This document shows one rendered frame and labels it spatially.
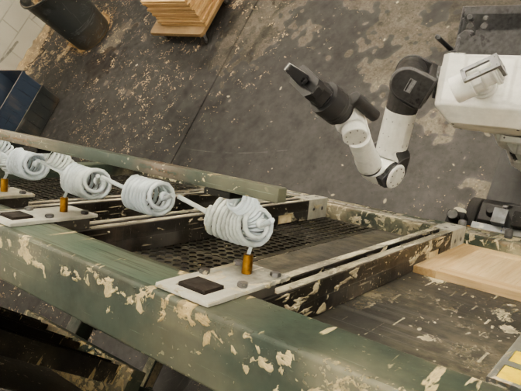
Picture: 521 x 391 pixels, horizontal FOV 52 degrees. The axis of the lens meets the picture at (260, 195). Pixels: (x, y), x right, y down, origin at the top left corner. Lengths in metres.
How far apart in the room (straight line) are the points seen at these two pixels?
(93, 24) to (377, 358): 4.94
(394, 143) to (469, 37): 0.35
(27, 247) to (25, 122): 4.15
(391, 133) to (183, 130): 2.55
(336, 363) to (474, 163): 2.40
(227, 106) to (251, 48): 0.51
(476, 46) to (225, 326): 1.07
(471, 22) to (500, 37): 0.09
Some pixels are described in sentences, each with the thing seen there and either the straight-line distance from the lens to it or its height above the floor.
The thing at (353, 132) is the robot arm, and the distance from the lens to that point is 1.41.
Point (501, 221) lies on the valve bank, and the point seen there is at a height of 0.76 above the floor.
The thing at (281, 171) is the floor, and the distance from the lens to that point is 3.31.
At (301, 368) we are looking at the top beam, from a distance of 0.63.
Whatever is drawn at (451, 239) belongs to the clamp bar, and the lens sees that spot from 1.65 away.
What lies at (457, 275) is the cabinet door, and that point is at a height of 1.23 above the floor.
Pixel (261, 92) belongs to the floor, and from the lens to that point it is 3.76.
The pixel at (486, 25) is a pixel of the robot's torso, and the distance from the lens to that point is 1.53.
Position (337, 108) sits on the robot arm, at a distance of 1.37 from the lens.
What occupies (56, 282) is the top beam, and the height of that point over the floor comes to 1.94.
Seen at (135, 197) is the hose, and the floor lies 1.91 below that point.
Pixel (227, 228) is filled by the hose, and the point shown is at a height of 1.89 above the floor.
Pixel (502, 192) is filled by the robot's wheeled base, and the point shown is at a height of 0.17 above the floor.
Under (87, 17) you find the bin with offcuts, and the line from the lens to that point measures 5.34.
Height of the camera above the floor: 2.52
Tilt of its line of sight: 50 degrees down
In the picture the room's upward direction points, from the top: 46 degrees counter-clockwise
